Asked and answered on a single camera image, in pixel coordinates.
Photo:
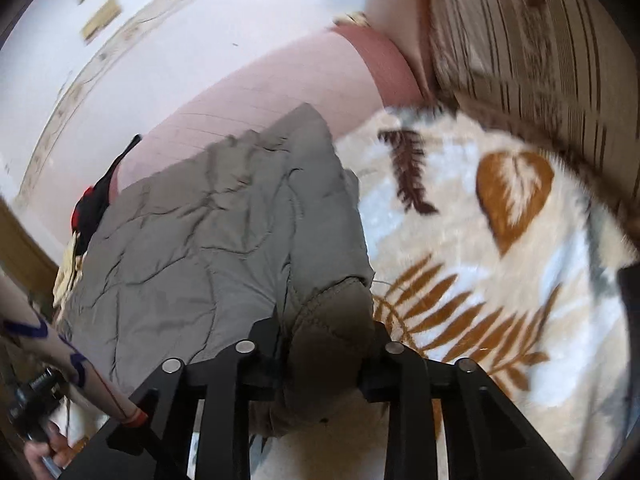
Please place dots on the dark object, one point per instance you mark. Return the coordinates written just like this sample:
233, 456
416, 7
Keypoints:
629, 287

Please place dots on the person's left hand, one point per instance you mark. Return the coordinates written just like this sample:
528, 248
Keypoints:
55, 447

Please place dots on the pink bolster pillow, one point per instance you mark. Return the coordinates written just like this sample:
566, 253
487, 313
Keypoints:
250, 90

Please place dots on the black garment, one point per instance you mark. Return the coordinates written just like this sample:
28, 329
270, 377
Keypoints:
95, 205

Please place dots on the red garment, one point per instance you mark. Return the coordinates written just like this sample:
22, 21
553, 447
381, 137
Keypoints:
77, 216

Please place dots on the pink sofa armrest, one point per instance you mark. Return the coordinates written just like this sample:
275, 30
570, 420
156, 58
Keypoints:
400, 0

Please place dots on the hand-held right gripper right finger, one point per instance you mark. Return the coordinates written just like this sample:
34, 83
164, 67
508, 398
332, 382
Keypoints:
380, 375

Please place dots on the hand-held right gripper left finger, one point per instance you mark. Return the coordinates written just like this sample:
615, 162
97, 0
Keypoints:
260, 355

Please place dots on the pale yellow cloth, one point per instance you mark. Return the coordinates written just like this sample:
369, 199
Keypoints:
65, 280

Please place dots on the striped sofa cushion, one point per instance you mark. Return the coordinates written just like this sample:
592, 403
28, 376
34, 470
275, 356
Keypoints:
525, 35

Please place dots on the cream floral cloth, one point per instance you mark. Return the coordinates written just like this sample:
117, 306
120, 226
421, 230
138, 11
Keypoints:
352, 19

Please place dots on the olive quilted hooded jacket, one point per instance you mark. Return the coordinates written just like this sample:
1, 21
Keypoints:
200, 240

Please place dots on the leaf print blanket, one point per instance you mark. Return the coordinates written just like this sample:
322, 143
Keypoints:
440, 260

